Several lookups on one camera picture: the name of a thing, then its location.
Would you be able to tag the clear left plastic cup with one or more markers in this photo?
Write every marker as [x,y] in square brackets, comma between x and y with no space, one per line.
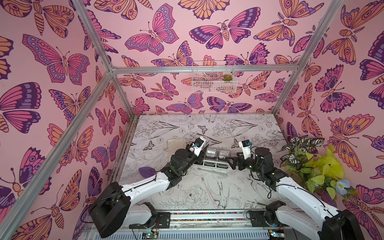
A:
[211,154]

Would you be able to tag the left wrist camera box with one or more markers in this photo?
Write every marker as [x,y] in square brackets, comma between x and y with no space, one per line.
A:
[198,145]

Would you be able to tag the purple silicone object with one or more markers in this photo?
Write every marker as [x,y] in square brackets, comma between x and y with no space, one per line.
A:
[147,172]

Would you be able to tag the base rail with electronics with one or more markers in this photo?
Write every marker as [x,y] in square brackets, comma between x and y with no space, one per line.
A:
[209,225]

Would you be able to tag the pink toothbrush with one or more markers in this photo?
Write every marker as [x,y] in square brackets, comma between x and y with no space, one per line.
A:
[211,194]

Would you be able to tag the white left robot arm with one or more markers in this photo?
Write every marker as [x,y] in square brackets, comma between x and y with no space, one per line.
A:
[124,204]

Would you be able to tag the small green succulent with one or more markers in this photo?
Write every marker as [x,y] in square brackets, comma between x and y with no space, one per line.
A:
[227,77]

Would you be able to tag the aluminium frame corner post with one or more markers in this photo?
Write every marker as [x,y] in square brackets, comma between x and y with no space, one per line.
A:
[321,29]

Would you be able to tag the beige cloth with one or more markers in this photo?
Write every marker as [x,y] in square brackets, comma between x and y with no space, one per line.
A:
[176,144]

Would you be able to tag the clear right plastic cup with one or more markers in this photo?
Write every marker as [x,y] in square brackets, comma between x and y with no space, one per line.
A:
[222,155]

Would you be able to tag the artificial potted plant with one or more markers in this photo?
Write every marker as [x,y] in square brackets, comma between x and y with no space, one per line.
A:
[319,173]

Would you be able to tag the white wire wall basket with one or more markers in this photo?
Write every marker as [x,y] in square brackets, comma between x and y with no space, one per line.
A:
[208,79]

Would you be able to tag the clear plastic cup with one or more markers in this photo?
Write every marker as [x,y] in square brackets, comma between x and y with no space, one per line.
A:
[222,155]
[211,154]

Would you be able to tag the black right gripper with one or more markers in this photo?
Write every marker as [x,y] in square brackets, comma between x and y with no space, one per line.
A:
[240,161]

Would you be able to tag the beige grey toothbrush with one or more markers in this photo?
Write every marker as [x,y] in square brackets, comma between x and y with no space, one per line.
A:
[213,172]

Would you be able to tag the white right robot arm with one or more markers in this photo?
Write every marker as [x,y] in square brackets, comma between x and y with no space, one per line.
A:
[319,220]

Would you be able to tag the cream toothbrush holder caddy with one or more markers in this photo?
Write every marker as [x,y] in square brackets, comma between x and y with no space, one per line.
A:
[215,164]

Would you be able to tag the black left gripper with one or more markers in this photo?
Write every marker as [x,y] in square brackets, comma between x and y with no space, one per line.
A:
[200,156]

